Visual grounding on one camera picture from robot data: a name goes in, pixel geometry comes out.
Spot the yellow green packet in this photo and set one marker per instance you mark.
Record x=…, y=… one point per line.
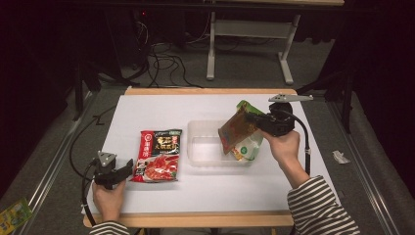
x=13, y=216

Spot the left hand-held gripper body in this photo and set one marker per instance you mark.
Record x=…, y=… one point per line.
x=105, y=173

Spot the black metal stand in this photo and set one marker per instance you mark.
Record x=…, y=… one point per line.
x=80, y=91
x=346, y=98

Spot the crumpled white paper scrap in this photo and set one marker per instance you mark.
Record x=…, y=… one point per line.
x=341, y=157

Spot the white and green packet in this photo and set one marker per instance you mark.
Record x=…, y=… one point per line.
x=249, y=148

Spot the person's left hand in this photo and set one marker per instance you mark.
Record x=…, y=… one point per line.
x=109, y=200

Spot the wooden table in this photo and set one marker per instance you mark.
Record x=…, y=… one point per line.
x=202, y=219

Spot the metal floor rail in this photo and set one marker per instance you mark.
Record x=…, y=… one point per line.
x=362, y=182
x=49, y=169

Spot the person's right hand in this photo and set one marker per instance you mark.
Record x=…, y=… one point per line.
x=284, y=147

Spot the white desk frame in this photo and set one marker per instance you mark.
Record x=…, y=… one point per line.
x=251, y=28

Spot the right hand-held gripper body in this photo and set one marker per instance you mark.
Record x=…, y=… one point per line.
x=280, y=122

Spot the gold foil packet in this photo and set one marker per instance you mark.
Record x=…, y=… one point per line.
x=236, y=130

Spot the clear plastic container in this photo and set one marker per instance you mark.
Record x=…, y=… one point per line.
x=204, y=147

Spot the red seasoning packet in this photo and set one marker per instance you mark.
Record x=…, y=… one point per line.
x=158, y=156

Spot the white table mat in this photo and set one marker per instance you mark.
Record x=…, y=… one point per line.
x=156, y=111

